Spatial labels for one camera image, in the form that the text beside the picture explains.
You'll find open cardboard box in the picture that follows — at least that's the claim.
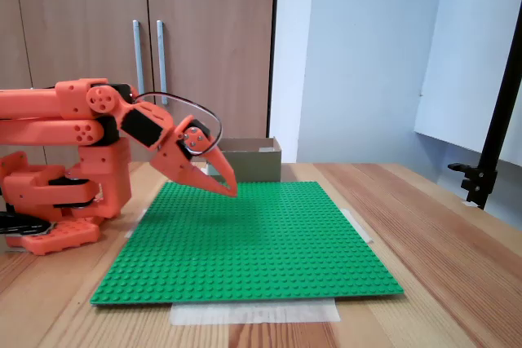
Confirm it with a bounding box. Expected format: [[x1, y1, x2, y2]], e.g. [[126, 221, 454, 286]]
[[206, 137, 283, 184]]

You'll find green lego baseplate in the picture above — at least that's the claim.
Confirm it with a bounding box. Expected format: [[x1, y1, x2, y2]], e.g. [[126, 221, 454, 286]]
[[89, 180, 405, 307]]

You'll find masking tape strip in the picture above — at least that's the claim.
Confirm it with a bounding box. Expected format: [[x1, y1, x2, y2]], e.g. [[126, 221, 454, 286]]
[[169, 297, 342, 327], [340, 208, 375, 244], [123, 208, 148, 240]]

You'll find brown wooden cabinet door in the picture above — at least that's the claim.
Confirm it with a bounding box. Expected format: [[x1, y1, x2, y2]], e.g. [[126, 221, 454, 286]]
[[14, 0, 150, 165], [145, 0, 276, 164], [0, 0, 33, 90]]

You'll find black table clamp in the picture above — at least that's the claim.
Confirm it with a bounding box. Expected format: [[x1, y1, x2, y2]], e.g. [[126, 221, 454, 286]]
[[0, 211, 57, 239]]

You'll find black clamp stand pole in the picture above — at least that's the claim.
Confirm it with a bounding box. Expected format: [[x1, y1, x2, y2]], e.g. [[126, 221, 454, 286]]
[[447, 0, 522, 211]]

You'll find gripper motor wire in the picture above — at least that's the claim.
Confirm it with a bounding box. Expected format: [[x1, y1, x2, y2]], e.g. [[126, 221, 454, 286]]
[[132, 90, 224, 157]]

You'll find silver cabinet door handle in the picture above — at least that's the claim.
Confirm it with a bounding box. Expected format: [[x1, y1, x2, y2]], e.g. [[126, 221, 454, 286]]
[[156, 20, 169, 105], [132, 20, 146, 96]]

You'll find white wall panel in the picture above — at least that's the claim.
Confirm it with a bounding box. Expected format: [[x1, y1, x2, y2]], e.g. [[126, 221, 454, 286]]
[[414, 0, 522, 168]]

